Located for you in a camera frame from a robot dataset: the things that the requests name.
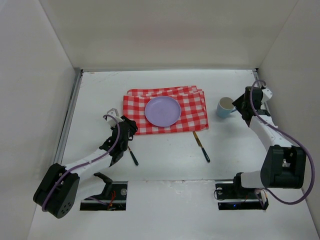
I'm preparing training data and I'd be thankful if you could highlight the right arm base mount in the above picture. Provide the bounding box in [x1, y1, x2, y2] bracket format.
[213, 181, 269, 211]

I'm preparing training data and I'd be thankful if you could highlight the light blue mug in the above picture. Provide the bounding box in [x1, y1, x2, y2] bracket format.
[216, 97, 236, 119]

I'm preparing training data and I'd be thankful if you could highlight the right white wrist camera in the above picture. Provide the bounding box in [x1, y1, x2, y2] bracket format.
[261, 87, 273, 104]

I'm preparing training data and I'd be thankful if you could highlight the purple plate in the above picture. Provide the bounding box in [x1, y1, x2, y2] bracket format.
[144, 96, 182, 127]

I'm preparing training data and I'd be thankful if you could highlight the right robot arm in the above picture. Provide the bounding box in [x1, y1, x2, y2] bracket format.
[232, 86, 307, 198]

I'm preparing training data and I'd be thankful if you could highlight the gold fork green handle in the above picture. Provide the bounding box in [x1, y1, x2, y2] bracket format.
[128, 146, 139, 166]

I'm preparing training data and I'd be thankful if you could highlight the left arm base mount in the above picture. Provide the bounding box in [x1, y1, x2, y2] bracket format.
[79, 172, 128, 211]

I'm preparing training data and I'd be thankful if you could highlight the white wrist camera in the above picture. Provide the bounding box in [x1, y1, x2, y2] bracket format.
[103, 108, 123, 127]
[261, 87, 273, 104]

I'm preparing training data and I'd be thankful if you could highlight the red white checkered cloth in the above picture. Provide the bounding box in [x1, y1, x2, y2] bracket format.
[123, 85, 209, 135]

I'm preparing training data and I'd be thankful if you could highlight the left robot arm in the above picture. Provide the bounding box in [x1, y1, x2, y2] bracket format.
[33, 114, 138, 219]

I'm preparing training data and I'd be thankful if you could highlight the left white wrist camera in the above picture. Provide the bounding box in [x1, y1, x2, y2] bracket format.
[103, 108, 123, 127]

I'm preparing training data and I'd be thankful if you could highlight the gold knife green handle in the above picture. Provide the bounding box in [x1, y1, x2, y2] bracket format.
[192, 131, 211, 163]

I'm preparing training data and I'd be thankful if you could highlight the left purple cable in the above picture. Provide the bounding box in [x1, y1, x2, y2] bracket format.
[41, 113, 123, 213]

